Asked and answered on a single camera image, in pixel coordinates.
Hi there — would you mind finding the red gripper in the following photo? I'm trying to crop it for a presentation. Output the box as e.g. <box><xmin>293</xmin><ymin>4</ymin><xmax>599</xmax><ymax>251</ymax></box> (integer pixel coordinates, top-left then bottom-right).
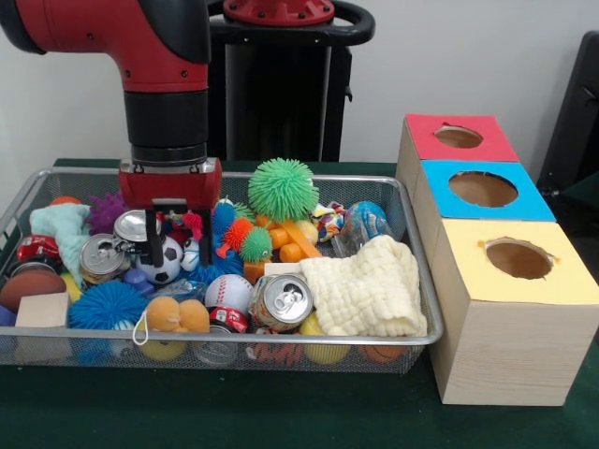
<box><xmin>117</xmin><ymin>157</ymin><xmax>224</xmax><ymax>267</ymax></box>

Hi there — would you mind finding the crushed clear plastic bottle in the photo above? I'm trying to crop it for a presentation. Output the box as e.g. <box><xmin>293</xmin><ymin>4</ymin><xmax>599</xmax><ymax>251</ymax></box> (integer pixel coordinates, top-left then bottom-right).
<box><xmin>156</xmin><ymin>279</ymin><xmax>207</xmax><ymax>300</ymax></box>

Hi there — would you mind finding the wooden box with three holes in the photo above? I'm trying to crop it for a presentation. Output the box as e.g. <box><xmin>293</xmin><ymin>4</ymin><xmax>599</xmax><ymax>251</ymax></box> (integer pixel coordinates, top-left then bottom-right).
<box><xmin>395</xmin><ymin>113</ymin><xmax>599</xmax><ymax>406</ymax></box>

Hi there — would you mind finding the white baseball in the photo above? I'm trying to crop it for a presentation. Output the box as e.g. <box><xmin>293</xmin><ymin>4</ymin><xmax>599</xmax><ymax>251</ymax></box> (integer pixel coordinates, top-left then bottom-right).
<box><xmin>204</xmin><ymin>273</ymin><xmax>255</xmax><ymax>312</ymax></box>

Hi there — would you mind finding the orange plush toy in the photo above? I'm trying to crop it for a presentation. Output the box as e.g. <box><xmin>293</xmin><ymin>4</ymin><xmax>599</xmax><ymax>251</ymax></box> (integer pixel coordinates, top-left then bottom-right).
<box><xmin>145</xmin><ymin>297</ymin><xmax>211</xmax><ymax>334</ymax></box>

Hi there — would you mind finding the purple spiky rubber ball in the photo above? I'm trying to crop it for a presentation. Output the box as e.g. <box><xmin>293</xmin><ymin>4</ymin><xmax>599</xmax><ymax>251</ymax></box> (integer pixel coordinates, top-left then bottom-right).
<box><xmin>87</xmin><ymin>191</ymin><xmax>128</xmax><ymax>235</ymax></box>

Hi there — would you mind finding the blue spiky ball with eyes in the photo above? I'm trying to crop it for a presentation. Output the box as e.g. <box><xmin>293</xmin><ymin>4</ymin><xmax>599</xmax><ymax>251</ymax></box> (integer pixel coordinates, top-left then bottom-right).
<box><xmin>67</xmin><ymin>279</ymin><xmax>151</xmax><ymax>331</ymax></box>

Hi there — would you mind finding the opened silver drink can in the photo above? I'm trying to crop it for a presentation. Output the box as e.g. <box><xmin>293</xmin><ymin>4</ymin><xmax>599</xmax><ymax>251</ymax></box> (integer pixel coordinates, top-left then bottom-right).
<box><xmin>247</xmin><ymin>273</ymin><xmax>314</xmax><ymax>333</ymax></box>

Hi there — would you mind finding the green spiky rubber ball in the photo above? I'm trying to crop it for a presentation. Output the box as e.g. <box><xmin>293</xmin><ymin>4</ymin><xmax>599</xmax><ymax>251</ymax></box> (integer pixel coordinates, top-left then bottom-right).
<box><xmin>247</xmin><ymin>157</ymin><xmax>320</xmax><ymax>222</ymax></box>

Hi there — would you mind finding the mint knitted cloth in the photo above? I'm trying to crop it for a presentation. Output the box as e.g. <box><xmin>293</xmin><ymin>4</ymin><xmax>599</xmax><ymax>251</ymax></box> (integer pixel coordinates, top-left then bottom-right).
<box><xmin>28</xmin><ymin>203</ymin><xmax>93</xmax><ymax>282</ymax></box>

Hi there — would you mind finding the plain wooden block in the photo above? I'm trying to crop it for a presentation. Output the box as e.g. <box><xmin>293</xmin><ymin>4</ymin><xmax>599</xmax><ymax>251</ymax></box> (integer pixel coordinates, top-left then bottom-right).
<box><xmin>14</xmin><ymin>292</ymin><xmax>70</xmax><ymax>328</ymax></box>

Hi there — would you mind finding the brown toy football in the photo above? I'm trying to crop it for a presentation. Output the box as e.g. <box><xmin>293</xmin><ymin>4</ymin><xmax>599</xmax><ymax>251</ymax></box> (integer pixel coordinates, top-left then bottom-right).
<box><xmin>0</xmin><ymin>269</ymin><xmax>67</xmax><ymax>312</ymax></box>

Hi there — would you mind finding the cream waffle cloth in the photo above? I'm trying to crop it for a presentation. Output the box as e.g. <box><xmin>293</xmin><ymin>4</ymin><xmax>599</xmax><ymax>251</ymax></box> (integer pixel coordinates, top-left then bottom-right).
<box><xmin>299</xmin><ymin>234</ymin><xmax>430</xmax><ymax>338</ymax></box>

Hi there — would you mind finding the side table with green cloth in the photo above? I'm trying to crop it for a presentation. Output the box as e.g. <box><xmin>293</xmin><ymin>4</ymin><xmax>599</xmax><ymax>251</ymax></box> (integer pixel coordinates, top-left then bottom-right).
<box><xmin>559</xmin><ymin>173</ymin><xmax>599</xmax><ymax>221</ymax></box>

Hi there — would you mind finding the black upright panel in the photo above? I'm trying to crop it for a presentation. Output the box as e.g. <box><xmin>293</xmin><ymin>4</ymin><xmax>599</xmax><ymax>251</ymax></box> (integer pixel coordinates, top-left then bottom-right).
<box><xmin>537</xmin><ymin>30</ymin><xmax>599</xmax><ymax>188</ymax></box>

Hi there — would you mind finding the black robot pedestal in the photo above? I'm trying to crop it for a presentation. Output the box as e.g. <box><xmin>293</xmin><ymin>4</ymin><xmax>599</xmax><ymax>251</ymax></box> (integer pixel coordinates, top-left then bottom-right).
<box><xmin>205</xmin><ymin>0</ymin><xmax>375</xmax><ymax>163</ymax></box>

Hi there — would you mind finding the shallow wire mesh bin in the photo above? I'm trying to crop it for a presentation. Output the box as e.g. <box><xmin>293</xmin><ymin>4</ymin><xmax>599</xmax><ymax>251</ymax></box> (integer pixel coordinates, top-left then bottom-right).
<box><xmin>0</xmin><ymin>167</ymin><xmax>445</xmax><ymax>375</ymax></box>

